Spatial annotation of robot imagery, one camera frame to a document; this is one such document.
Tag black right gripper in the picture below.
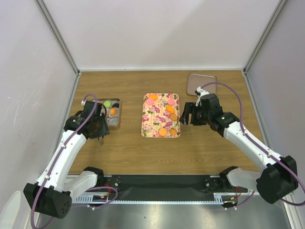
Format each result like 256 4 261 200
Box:
178 102 211 126

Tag orange flower cookie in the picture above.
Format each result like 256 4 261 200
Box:
169 128 178 136

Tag green cookie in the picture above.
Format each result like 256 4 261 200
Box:
103 101 112 108

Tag black sandwich cookie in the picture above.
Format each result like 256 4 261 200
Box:
112 103 120 108

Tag brown tin lid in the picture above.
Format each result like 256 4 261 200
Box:
186 73 217 95

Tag metal serving tongs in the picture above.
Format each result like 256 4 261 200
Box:
98 137 104 146

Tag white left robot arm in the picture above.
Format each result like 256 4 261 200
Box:
23 100 110 219

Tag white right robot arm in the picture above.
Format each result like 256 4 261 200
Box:
179 91 300 204

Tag plain brown round cookie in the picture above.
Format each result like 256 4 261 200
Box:
171 113 178 121

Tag orange fish shaped cookie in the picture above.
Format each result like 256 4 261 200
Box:
166 105 175 114

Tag pink cookie right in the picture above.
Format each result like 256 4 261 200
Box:
168 99 175 106

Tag pink cookie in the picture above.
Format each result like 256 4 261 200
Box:
146 98 154 105
168 99 175 106

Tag brown cookie tin box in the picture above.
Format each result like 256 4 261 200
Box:
98 98 122 131

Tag floral serving tray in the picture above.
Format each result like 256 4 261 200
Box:
141 93 181 138

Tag dotted biscuit bottom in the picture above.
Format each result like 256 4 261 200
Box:
158 128 168 137

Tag orange round cookie tray top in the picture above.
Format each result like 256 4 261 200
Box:
149 94 158 101

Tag pink cookie left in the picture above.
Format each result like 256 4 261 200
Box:
146 98 154 105

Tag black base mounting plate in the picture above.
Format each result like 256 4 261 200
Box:
89 175 248 196

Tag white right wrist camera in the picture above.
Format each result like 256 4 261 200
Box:
195 86 209 107

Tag aluminium cable duct rail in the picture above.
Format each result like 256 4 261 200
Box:
73 188 249 205

